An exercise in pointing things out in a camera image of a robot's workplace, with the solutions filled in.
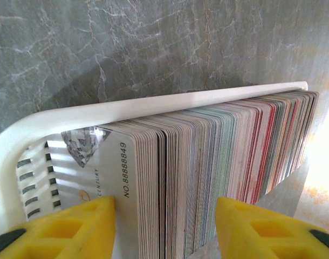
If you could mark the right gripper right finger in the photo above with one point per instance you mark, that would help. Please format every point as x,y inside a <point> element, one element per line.
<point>261,237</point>

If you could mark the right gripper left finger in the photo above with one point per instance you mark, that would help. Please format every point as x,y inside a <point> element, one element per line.
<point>59,237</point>

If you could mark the silver diamond print card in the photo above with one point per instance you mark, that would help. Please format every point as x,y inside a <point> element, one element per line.
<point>105,167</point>

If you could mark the stack of plastic cards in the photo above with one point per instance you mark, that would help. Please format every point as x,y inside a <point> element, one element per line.
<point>221,151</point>

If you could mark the white slotted plastic tray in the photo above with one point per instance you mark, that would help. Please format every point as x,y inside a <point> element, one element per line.
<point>99,110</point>

